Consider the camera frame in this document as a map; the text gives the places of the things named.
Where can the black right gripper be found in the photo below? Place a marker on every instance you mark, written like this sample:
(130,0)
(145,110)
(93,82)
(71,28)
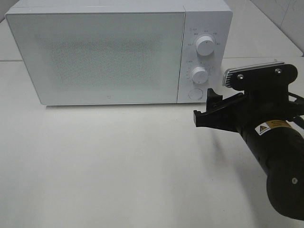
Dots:
(261,105)

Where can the white round door-release button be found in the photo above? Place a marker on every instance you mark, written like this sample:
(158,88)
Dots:
(196,94)

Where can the white microwave door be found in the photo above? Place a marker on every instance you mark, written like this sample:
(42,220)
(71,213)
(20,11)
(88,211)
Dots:
(79,59)

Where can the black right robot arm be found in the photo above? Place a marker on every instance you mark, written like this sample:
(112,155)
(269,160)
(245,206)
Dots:
(281,156)

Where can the white lower microwave knob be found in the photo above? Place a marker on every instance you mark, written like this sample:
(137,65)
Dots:
(199,75)

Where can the white microwave knob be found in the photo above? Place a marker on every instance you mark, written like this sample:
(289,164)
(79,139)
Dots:
(199,75)
(205,45)

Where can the white upper microwave knob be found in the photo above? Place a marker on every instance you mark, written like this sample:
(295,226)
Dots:
(205,45)

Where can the white microwave oven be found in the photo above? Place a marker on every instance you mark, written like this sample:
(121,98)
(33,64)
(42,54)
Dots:
(211,17)

